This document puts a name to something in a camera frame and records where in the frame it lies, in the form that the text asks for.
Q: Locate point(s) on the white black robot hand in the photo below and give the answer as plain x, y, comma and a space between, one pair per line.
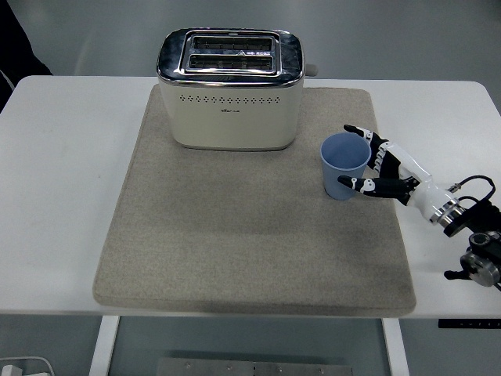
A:
426, 192

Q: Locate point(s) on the blue plastic cup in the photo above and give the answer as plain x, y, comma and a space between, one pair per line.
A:
336, 184

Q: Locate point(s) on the black table control panel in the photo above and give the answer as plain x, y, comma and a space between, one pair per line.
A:
469, 324

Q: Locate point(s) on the white table leg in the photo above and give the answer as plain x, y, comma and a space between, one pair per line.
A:
395, 348
103, 344

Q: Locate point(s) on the beige felt mat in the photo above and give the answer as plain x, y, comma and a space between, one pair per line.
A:
235, 243

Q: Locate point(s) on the cream chrome toaster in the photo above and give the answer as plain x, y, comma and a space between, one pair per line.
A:
235, 117

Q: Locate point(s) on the grey metal plate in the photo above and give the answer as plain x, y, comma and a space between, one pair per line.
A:
254, 368

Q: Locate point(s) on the person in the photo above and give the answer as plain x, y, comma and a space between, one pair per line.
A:
15, 51

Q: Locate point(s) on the white power adapter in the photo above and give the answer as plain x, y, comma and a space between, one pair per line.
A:
9, 371

